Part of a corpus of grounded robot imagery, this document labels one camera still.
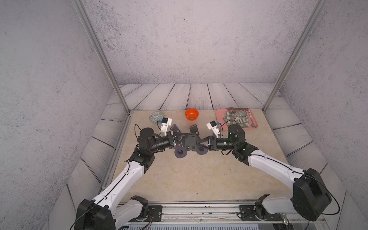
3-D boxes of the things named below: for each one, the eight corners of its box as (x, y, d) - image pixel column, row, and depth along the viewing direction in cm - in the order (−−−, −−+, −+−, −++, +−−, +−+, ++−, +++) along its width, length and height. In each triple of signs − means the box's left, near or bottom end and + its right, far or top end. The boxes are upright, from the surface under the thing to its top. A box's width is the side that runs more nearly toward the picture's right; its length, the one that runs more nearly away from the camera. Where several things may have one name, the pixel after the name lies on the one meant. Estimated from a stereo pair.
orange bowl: (185, 120, 116) (185, 117, 113) (185, 111, 123) (185, 108, 120) (199, 120, 116) (199, 117, 113) (198, 111, 123) (198, 108, 120)
